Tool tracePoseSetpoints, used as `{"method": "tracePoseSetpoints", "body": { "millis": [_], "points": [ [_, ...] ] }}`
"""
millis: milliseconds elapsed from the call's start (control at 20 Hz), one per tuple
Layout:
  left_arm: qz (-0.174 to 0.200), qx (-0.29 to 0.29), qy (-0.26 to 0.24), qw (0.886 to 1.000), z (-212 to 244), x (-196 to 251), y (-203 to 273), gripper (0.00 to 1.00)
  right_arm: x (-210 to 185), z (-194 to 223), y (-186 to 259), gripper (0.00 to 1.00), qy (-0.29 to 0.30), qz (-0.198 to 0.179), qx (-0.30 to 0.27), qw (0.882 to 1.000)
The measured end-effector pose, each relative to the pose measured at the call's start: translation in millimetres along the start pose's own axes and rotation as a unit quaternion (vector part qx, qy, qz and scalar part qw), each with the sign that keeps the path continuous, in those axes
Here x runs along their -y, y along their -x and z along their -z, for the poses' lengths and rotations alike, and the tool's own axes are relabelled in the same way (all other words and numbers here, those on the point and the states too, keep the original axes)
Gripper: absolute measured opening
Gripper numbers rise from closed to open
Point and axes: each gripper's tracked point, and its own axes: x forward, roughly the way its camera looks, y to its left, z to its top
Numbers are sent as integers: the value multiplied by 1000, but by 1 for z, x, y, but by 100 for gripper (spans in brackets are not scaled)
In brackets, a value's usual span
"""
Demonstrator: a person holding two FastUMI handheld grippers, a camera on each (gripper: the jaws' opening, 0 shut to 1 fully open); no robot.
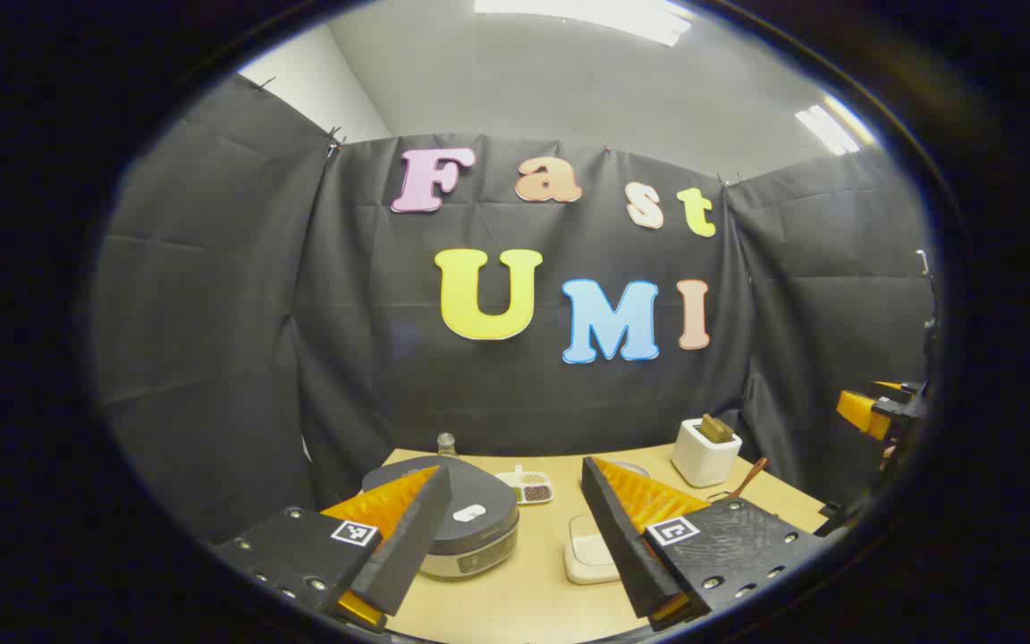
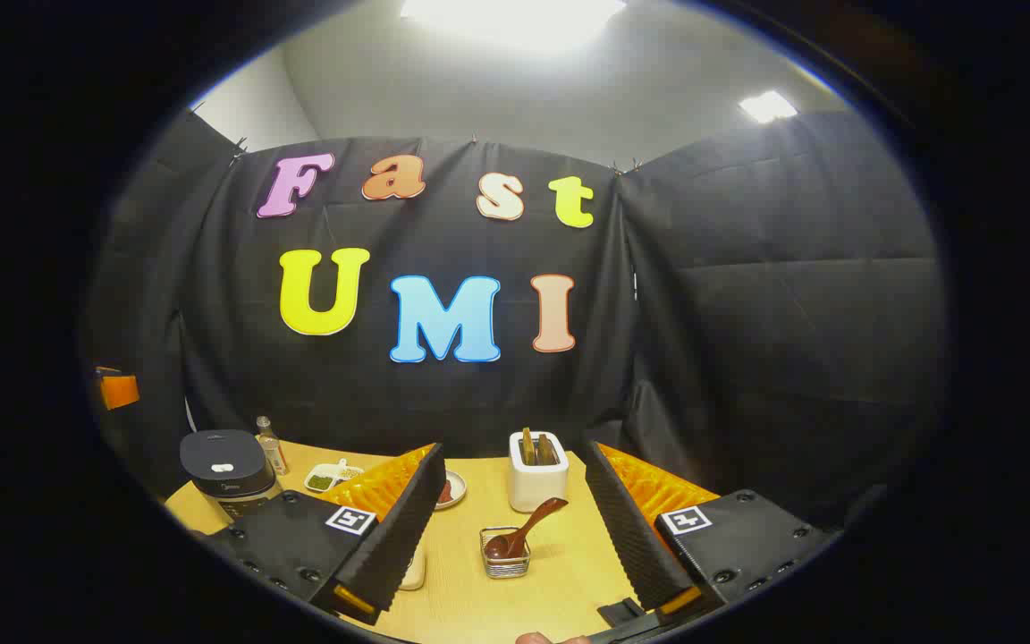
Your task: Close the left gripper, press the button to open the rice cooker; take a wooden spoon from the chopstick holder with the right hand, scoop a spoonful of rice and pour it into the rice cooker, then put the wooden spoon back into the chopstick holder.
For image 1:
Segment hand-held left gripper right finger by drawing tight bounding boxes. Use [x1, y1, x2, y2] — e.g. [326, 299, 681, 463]
[580, 454, 831, 631]

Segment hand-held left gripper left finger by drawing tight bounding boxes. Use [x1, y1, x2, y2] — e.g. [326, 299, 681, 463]
[209, 463, 453, 634]

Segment grey rice cooker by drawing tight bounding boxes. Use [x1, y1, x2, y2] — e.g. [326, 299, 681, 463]
[361, 454, 520, 580]

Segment white divided bean dish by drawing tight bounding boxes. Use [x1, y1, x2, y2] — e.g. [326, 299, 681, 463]
[495, 465, 555, 506]

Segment white toaster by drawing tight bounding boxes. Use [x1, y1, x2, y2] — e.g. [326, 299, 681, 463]
[671, 413, 744, 489]

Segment brown wooden spoon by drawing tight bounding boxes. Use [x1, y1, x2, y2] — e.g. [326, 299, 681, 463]
[728, 456, 771, 500]

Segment square rice container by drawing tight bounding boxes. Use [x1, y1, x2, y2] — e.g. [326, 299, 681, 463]
[564, 514, 625, 587]

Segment ceiling light panel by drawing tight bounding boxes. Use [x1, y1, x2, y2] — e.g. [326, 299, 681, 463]
[794, 97, 878, 157]

